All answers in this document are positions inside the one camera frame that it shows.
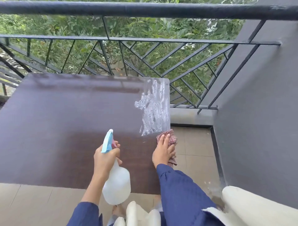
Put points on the person's left forearm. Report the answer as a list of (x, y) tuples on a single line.
[(89, 200)]

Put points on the white spray bottle blue nozzle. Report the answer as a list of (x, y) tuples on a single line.
[(116, 184)]

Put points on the pink checkered cleaning cloth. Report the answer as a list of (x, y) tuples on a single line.
[(170, 137)]

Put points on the person's right forearm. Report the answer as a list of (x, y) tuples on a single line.
[(184, 198)]

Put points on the black metal balcony railing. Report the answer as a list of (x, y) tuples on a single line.
[(149, 46)]

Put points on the person's right fingers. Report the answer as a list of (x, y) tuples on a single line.
[(168, 145)]

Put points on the person's foot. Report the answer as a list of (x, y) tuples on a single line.
[(118, 210)]

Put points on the dark brown wooden table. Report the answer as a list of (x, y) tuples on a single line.
[(76, 128)]

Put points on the person's left hand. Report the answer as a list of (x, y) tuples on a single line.
[(104, 158)]

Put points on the person's right hand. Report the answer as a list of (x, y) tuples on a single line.
[(163, 151)]

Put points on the green leafy trees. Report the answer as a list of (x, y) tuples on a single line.
[(130, 30)]

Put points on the person's left thumb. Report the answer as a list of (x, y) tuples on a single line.
[(118, 161)]

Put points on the white soap foam patch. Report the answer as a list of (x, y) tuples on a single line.
[(156, 111)]

